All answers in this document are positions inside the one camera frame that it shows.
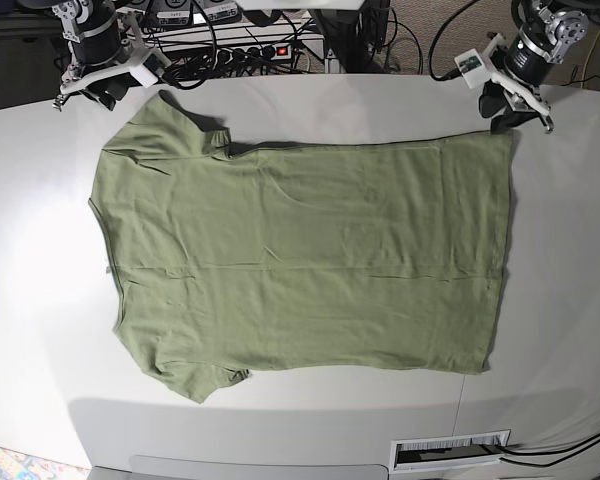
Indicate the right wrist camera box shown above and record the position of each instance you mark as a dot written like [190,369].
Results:
[148,66]

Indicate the green T-shirt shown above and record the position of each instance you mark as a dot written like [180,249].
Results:
[279,257]

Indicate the white table leg post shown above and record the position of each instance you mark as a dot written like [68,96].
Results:
[331,62]

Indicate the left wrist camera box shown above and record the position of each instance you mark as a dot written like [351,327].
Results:
[475,67]

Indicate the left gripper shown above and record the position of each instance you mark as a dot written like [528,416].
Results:
[513,96]

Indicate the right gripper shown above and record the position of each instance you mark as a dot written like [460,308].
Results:
[100,43]

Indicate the table cable grommet with brush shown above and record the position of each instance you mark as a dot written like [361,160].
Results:
[447,453]

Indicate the white power strip red switch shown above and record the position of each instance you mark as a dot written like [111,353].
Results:
[265,54]

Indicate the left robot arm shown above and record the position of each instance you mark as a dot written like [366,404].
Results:
[550,29]

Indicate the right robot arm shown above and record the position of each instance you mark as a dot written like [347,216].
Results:
[107,53]

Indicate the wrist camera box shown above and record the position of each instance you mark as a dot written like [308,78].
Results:
[148,66]
[475,67]

